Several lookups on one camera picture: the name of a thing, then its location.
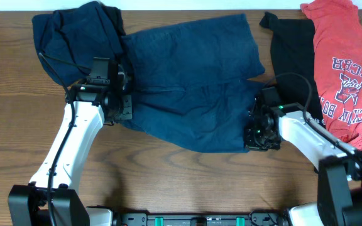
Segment blue denim shorts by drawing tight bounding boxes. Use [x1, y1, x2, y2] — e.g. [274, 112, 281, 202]
[122, 14, 265, 153]

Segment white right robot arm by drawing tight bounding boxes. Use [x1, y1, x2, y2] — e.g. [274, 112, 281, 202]
[244, 96, 362, 225]

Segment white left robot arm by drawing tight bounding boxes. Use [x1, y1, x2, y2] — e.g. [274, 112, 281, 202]
[8, 58, 133, 225]

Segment dark navy folded clothes pile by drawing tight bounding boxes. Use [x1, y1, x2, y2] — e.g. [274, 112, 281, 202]
[31, 1, 125, 86]

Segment black t-shirt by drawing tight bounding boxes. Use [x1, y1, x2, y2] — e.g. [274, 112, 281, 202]
[258, 11, 362, 158]

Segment red printed t-shirt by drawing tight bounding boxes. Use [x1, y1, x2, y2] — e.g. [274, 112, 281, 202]
[300, 0, 362, 150]

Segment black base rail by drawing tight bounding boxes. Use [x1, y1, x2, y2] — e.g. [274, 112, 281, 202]
[83, 205, 292, 226]

